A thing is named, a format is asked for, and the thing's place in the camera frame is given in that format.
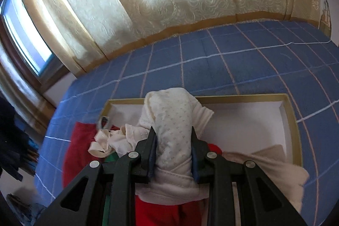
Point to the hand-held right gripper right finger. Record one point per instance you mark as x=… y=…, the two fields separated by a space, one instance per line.
x=196 y=162

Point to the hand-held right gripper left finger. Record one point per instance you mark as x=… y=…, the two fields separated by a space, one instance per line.
x=152 y=159

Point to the white dotted underwear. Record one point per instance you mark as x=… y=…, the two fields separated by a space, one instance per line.
x=172 y=130

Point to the green garment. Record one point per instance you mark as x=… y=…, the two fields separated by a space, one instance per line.
x=112 y=156

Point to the beige bra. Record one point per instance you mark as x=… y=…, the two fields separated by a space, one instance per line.
x=116 y=141

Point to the bright red garment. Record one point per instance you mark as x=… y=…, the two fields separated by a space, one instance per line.
x=159 y=212

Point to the beige cardboard box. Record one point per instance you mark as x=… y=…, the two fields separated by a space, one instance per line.
x=238 y=122

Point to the beige smooth garment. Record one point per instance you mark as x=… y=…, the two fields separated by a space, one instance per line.
x=264 y=165

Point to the dark red garment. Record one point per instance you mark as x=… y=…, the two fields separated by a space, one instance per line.
x=82 y=141

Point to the blue checked cloth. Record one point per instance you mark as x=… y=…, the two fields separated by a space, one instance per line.
x=238 y=61

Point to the dark blue hanging clothes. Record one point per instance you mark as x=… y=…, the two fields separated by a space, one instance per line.
x=13 y=141

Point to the cream patterned curtain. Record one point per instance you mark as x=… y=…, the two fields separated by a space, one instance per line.
x=159 y=3

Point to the wooden framed window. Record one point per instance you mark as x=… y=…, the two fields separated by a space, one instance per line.
x=23 y=38

